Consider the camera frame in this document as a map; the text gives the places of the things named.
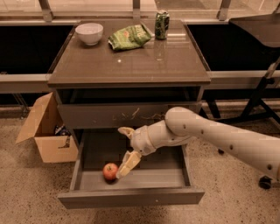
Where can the green chip bag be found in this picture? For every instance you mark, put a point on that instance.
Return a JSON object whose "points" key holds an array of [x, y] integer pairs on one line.
{"points": [[130, 37]]}

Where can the grey drawer cabinet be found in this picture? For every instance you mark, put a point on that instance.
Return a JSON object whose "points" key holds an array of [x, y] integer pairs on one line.
{"points": [[172, 62]]}

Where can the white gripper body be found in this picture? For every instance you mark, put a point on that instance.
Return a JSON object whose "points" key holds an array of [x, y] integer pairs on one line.
{"points": [[140, 141]]}

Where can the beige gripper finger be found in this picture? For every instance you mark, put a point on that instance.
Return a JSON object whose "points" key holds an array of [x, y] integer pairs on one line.
{"points": [[127, 131], [130, 160]]}

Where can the grey top drawer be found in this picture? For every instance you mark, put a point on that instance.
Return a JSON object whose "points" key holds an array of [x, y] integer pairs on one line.
{"points": [[100, 108]]}

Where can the open middle drawer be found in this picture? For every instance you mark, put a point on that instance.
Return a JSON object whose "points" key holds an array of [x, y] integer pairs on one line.
{"points": [[162, 178]]}

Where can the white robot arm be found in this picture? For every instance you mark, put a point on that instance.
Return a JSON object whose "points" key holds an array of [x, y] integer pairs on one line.
{"points": [[180, 124]]}

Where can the cardboard box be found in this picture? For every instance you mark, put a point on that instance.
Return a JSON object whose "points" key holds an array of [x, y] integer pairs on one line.
{"points": [[40, 125]]}

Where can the green soda can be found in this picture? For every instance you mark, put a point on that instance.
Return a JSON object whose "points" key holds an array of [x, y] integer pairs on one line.
{"points": [[162, 24]]}

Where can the white ceramic bowl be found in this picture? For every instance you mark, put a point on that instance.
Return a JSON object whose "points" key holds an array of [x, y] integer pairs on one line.
{"points": [[89, 33]]}

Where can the black table with legs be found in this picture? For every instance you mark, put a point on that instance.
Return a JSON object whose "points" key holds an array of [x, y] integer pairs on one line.
{"points": [[241, 57]]}

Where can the black office chair base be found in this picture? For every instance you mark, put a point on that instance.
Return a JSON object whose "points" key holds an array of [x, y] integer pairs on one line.
{"points": [[265, 182]]}

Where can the red apple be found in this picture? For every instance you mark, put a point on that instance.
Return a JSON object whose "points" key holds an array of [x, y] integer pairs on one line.
{"points": [[109, 171]]}

